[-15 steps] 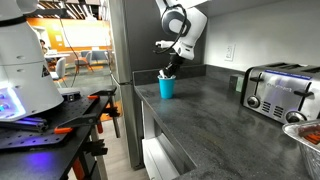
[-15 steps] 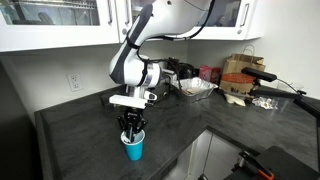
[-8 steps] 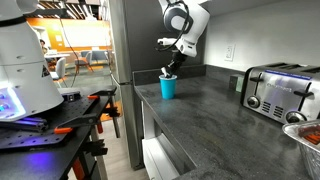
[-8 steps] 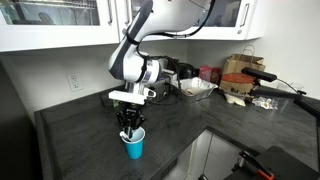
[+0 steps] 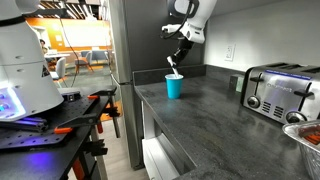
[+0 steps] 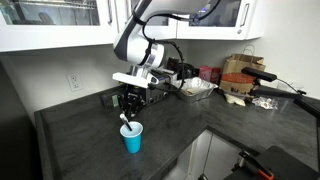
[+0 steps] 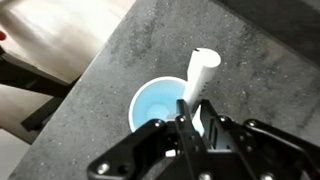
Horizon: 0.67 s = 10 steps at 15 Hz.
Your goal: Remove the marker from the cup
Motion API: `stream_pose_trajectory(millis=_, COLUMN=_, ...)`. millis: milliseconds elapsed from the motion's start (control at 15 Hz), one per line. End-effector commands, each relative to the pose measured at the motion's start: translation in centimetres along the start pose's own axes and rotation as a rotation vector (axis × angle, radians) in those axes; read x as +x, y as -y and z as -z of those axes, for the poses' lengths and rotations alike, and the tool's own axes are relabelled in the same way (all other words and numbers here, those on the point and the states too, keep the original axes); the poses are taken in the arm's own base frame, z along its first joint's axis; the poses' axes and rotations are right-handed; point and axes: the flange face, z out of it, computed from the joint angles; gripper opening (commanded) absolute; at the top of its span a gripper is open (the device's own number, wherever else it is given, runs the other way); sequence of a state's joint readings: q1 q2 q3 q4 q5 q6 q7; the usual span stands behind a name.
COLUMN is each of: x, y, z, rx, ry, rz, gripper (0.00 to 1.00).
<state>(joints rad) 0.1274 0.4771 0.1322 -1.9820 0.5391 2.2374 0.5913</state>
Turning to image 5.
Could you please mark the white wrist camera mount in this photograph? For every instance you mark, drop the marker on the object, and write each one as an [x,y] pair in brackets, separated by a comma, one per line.
[171,29]

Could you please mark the stainless steel refrigerator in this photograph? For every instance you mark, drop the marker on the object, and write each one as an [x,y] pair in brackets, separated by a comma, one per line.
[146,36]

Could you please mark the wooden leg chair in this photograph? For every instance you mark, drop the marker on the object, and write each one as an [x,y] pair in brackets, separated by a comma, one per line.
[85,60]

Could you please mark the white lower cabinet drawer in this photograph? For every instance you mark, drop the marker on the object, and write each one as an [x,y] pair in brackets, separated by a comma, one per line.
[156,156]

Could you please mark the white marker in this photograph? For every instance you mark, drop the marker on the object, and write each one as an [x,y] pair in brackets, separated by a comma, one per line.
[175,71]

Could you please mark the white wall outlet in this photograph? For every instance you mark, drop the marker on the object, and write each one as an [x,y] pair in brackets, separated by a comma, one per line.
[229,52]

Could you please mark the blue plastic cup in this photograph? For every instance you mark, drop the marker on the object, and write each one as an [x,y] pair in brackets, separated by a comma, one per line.
[174,86]

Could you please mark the aluminium foil tray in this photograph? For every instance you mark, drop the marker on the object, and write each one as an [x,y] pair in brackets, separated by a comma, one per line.
[306,146]

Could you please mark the small black box green label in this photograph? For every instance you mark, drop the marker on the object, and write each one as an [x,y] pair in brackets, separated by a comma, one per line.
[236,83]

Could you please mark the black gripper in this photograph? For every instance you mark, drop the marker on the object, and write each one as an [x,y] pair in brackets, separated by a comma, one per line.
[183,50]

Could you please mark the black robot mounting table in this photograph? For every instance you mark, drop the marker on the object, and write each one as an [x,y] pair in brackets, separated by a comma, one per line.
[40,156]

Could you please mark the small black device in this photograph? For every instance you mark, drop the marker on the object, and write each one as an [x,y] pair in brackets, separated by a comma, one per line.
[70,96]

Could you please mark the aluminium extrusion bar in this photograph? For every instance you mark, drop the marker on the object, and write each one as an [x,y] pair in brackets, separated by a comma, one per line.
[25,124]

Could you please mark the black and silver toaster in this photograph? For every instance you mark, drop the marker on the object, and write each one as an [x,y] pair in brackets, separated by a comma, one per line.
[283,93]

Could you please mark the grey office chair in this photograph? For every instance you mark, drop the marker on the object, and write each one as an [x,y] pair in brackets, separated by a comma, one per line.
[60,68]

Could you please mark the black lower clamp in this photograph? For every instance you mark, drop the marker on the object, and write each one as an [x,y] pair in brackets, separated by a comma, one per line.
[96,148]

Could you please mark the seated person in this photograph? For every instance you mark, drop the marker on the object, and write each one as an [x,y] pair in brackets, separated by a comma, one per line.
[43,46]

